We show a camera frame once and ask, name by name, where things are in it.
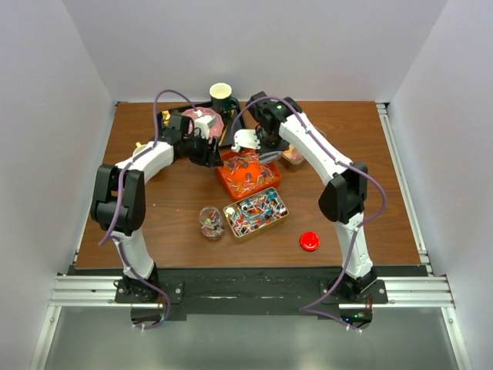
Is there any pink polka dot plate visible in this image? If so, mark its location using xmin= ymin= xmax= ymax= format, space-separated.
xmin=182 ymin=107 xmax=223 ymax=138

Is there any gold knife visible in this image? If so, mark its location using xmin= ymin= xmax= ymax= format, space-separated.
xmin=221 ymin=109 xmax=236 ymax=141

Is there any gold fork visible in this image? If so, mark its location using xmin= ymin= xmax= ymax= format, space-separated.
xmin=161 ymin=110 xmax=171 ymax=126

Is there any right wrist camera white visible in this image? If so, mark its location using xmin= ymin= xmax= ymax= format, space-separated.
xmin=231 ymin=129 xmax=260 ymax=153

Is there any aluminium frame rail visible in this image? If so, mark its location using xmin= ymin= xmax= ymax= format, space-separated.
xmin=45 ymin=270 xmax=471 ymax=369

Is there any red jar lid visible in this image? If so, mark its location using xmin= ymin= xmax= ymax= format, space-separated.
xmin=300 ymin=231 xmax=320 ymax=252

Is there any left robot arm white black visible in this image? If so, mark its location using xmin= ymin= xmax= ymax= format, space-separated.
xmin=90 ymin=109 xmax=223 ymax=302

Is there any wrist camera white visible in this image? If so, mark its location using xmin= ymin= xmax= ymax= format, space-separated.
xmin=231 ymin=129 xmax=260 ymax=153
xmin=194 ymin=112 xmax=219 ymax=139

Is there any dark green mug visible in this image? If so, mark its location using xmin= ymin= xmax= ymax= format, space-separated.
xmin=209 ymin=82 xmax=239 ymax=116

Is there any silver metal scoop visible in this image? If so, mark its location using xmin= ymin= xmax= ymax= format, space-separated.
xmin=259 ymin=151 xmax=283 ymax=164

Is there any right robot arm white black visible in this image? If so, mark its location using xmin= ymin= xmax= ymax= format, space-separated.
xmin=246 ymin=92 xmax=377 ymax=303

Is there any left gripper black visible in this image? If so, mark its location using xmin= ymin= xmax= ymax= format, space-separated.
xmin=181 ymin=131 xmax=223 ymax=168

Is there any yellow mug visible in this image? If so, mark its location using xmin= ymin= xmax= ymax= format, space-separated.
xmin=132 ymin=142 xmax=147 ymax=156

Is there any clear glass jar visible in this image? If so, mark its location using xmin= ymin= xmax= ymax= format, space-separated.
xmin=199 ymin=206 xmax=224 ymax=241

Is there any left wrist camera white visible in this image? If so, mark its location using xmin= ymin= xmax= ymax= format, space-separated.
xmin=194 ymin=112 xmax=219 ymax=139

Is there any black serving tray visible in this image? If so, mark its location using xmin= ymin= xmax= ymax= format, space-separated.
xmin=156 ymin=101 xmax=246 ymax=148

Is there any gold tin of gummies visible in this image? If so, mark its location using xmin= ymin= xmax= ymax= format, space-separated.
xmin=279 ymin=144 xmax=305 ymax=172

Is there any orange box of lollipops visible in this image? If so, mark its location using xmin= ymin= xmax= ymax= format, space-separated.
xmin=216 ymin=150 xmax=281 ymax=200

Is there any right aluminium side rail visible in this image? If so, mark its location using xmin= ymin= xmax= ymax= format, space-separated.
xmin=376 ymin=103 xmax=434 ymax=276

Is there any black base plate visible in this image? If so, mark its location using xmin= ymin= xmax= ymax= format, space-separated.
xmin=113 ymin=265 xmax=427 ymax=321

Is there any gold tin of candies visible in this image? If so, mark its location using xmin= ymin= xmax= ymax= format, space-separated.
xmin=223 ymin=187 xmax=289 ymax=241

